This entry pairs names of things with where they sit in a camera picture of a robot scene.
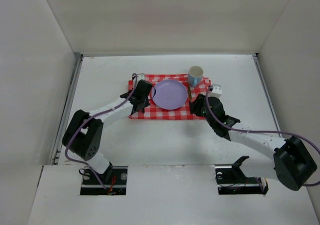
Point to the gold knife green handle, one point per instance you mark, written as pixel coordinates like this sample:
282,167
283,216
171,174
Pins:
189,94

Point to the aluminium table rail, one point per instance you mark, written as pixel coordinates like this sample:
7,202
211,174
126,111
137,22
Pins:
265,89
57,142

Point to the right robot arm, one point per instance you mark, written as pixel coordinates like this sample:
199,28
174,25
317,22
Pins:
291,162

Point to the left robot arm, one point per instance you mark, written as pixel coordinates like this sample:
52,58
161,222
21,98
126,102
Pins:
83,135

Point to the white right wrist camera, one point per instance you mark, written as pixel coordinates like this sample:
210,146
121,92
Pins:
215,91

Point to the red white checkered cloth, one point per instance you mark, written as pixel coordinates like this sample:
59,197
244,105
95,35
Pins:
155,112

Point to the left aluminium table rail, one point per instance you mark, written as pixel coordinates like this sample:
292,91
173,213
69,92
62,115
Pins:
57,142

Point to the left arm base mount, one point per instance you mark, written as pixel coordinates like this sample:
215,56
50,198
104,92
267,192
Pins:
114,182

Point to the purple plastic plate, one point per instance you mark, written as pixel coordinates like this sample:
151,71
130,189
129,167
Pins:
170,94

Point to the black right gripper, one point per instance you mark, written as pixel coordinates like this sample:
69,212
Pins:
198,105

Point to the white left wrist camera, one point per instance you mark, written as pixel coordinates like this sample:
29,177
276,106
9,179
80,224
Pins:
140,76

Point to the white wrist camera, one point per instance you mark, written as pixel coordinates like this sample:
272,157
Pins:
140,76
215,91

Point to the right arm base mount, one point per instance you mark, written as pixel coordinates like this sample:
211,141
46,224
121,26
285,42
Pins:
231,180

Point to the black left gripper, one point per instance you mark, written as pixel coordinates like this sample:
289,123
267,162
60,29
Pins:
139,102

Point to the right aluminium table rail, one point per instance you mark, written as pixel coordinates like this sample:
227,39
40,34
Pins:
265,89

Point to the blue white mug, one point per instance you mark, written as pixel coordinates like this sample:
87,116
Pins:
195,75

